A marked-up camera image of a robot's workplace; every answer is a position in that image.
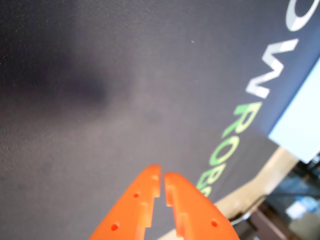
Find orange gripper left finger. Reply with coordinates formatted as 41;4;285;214
88;164;162;240

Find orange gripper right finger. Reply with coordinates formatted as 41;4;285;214
163;171;241;240

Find dark mat with WOWROBO print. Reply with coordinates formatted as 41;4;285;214
0;0;320;240

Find white cardboard box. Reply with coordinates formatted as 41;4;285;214
267;56;320;165

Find thin grey cable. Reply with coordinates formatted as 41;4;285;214
229;210;253;223

